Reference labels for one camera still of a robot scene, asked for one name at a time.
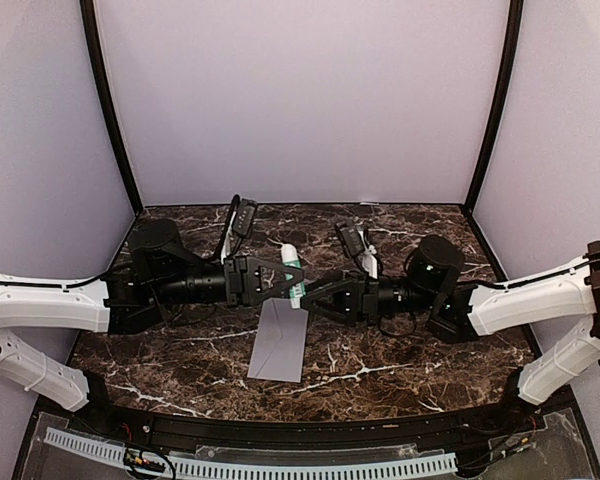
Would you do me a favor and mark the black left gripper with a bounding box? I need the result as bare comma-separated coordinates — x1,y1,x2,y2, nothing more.
153,255,305,310

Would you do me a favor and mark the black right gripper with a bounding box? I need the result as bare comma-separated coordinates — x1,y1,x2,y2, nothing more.
296,269,439,327

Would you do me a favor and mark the white green glue stick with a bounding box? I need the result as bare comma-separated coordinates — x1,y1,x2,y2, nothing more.
278,243,307,310

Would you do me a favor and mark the grey paper envelope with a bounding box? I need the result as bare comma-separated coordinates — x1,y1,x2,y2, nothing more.
247,298,308,383

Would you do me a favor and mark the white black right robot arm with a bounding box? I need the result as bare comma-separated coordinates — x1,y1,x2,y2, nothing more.
300,235,600,434

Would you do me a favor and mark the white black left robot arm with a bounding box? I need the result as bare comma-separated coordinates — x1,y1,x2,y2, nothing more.
0,219,304,436

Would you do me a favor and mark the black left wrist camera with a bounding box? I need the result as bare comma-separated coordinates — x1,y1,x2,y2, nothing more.
219,194,259,262

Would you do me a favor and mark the white slotted cable duct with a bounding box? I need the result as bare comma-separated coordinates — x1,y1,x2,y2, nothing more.
43,427,458,479

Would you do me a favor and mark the black front frame rail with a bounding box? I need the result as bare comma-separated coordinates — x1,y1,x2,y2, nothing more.
61,404,546,452

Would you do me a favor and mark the black left corner post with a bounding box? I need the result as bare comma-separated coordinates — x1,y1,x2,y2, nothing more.
79,0,144,216

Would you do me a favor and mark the black corner post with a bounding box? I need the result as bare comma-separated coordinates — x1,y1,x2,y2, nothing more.
79,0,144,216
463,0,524,217

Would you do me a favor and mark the black right corner post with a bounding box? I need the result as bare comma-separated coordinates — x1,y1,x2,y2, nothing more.
463,0,524,217

